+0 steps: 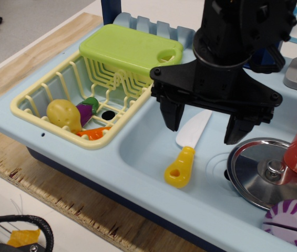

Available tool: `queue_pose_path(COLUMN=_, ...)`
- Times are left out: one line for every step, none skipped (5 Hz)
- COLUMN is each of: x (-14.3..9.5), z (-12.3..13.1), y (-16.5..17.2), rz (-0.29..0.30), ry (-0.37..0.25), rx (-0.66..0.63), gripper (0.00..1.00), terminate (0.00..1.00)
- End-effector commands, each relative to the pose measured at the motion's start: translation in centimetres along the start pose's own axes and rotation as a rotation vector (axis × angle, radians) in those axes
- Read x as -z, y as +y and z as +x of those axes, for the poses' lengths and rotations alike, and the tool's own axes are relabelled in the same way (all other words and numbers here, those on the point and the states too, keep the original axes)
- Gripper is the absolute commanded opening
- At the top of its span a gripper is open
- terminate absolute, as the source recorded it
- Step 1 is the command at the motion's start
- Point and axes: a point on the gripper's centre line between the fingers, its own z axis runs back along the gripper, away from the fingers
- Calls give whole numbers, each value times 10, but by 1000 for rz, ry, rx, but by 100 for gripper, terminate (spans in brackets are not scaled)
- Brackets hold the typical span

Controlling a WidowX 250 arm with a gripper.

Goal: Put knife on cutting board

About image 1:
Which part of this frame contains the orange toy carrot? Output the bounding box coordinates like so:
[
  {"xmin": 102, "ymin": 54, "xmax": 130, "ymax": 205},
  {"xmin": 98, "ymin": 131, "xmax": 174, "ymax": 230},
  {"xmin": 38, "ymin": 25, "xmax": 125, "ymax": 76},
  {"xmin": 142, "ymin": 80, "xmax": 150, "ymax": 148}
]
[{"xmin": 76, "ymin": 127, "xmax": 111, "ymax": 141}]

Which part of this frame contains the purple white toy onion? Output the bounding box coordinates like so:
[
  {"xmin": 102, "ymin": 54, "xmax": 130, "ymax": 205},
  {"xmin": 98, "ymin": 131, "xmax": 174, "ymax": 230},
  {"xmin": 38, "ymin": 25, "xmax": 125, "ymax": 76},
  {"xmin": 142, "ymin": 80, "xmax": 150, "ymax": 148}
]
[{"xmin": 262, "ymin": 199, "xmax": 297, "ymax": 247}]

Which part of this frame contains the yellow tape piece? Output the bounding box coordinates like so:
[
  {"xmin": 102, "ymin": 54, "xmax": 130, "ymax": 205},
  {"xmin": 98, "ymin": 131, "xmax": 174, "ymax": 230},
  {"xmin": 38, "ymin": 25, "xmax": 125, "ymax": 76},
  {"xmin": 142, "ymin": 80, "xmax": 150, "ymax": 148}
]
[{"xmin": 7, "ymin": 229, "xmax": 40, "ymax": 248}]

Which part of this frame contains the light blue toy sink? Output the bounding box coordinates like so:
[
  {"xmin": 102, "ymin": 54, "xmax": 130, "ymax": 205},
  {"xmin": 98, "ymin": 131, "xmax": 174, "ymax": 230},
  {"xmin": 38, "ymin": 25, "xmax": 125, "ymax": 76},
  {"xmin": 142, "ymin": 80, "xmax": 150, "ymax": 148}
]
[{"xmin": 0, "ymin": 40, "xmax": 297, "ymax": 251}]

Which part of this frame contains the black braided cable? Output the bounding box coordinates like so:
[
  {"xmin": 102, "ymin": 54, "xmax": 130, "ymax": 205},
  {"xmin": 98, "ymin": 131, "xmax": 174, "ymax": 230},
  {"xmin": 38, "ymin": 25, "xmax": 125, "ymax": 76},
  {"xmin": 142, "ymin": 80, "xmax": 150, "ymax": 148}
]
[{"xmin": 0, "ymin": 215, "xmax": 54, "ymax": 249}]

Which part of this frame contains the cream plastic dish rack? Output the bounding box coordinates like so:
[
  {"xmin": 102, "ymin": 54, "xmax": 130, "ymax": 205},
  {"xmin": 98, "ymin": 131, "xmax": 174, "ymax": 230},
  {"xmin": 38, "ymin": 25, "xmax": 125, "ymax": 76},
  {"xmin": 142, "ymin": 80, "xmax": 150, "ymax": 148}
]
[{"xmin": 10, "ymin": 52, "xmax": 152, "ymax": 150}]

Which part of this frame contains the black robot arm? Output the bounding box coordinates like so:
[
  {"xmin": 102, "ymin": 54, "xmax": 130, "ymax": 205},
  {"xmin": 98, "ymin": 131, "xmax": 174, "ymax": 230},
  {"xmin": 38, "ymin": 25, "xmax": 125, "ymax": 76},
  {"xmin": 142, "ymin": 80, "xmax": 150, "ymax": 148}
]
[{"xmin": 150, "ymin": 1, "xmax": 297, "ymax": 145}]

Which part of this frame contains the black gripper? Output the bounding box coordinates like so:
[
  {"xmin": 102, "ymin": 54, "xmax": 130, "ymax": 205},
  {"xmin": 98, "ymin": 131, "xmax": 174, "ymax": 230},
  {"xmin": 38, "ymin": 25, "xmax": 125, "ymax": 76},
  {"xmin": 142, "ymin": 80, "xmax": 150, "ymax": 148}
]
[{"xmin": 150, "ymin": 60, "xmax": 283, "ymax": 145}]

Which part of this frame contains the yellow handled toy knife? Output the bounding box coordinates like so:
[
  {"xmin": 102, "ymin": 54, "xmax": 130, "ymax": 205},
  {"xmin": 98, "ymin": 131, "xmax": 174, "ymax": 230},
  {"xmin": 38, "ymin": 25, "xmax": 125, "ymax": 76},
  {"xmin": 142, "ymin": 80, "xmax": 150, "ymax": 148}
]
[{"xmin": 164, "ymin": 109, "xmax": 212, "ymax": 188}]

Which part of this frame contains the wooden base board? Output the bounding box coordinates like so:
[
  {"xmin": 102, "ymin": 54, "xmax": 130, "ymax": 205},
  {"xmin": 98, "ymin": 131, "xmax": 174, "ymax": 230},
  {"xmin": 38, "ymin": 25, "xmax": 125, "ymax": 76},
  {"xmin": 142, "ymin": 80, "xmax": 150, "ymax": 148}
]
[{"xmin": 0, "ymin": 10, "xmax": 199, "ymax": 251}]

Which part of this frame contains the purple toy eggplant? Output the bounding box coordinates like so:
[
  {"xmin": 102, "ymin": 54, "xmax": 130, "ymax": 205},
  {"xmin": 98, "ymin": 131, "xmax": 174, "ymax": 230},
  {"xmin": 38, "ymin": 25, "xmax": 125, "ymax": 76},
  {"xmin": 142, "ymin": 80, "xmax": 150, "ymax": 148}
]
[{"xmin": 76, "ymin": 97, "xmax": 99, "ymax": 127}]

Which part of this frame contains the yellow toy potato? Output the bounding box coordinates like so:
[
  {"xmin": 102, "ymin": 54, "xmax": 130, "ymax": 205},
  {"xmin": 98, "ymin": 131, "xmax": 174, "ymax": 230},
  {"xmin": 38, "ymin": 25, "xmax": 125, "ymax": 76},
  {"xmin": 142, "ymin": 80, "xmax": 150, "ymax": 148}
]
[{"xmin": 46, "ymin": 99, "xmax": 82, "ymax": 133}]

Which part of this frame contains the steel pot lid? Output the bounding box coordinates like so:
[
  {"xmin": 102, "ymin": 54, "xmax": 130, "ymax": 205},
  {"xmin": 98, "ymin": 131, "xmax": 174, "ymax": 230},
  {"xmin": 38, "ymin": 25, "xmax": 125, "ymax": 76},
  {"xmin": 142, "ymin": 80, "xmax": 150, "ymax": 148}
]
[{"xmin": 227, "ymin": 138, "xmax": 297, "ymax": 209}]

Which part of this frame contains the green plastic cutting board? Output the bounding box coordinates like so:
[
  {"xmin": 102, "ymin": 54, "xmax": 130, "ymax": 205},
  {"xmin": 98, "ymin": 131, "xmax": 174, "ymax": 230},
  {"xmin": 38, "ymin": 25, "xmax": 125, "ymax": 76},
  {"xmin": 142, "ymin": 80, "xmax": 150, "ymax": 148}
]
[{"xmin": 79, "ymin": 24, "xmax": 183, "ymax": 77}]

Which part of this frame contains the blue vertical post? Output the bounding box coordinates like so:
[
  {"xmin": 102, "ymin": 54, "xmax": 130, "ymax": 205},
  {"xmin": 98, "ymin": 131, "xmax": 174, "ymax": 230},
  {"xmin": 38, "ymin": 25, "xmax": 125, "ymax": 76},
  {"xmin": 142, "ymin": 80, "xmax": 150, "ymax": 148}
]
[{"xmin": 101, "ymin": 0, "xmax": 122, "ymax": 25}]

